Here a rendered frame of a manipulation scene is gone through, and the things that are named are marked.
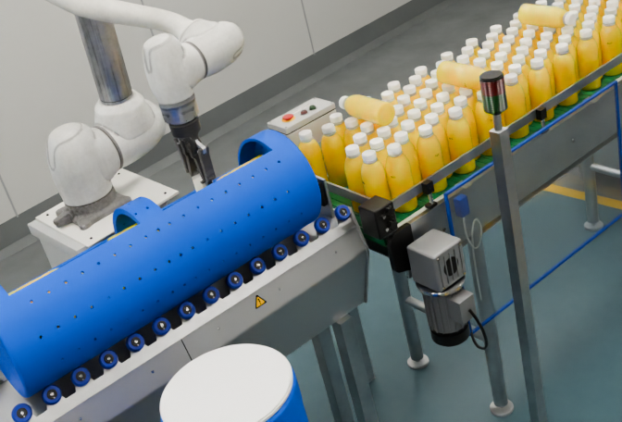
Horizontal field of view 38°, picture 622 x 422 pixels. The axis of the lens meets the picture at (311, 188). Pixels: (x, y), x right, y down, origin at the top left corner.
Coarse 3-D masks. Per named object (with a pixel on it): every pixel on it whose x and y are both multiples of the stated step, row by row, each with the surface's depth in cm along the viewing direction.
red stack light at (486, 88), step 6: (480, 84) 232; (486, 84) 230; (492, 84) 230; (498, 84) 230; (504, 84) 232; (480, 90) 233; (486, 90) 231; (492, 90) 230; (498, 90) 230; (504, 90) 232
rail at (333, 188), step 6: (330, 186) 259; (336, 186) 257; (336, 192) 259; (342, 192) 256; (348, 192) 253; (354, 192) 251; (348, 198) 255; (354, 198) 253; (360, 198) 250; (366, 198) 248
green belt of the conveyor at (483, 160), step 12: (564, 108) 286; (552, 120) 280; (516, 144) 272; (480, 156) 270; (456, 180) 260; (336, 204) 264; (348, 204) 263; (420, 204) 254; (396, 216) 251; (408, 216) 249; (360, 228) 253; (372, 240) 250; (384, 240) 246
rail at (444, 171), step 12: (612, 60) 290; (600, 72) 288; (576, 84) 281; (564, 96) 279; (516, 120) 268; (528, 120) 271; (480, 144) 260; (468, 156) 258; (444, 168) 252; (456, 168) 256; (432, 180) 251; (408, 192) 246; (420, 192) 249; (396, 204) 244
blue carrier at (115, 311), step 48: (288, 144) 233; (192, 192) 242; (240, 192) 222; (288, 192) 228; (144, 240) 209; (192, 240) 214; (240, 240) 221; (0, 288) 197; (48, 288) 198; (96, 288) 201; (144, 288) 208; (192, 288) 218; (0, 336) 191; (48, 336) 195; (96, 336) 203; (48, 384) 203
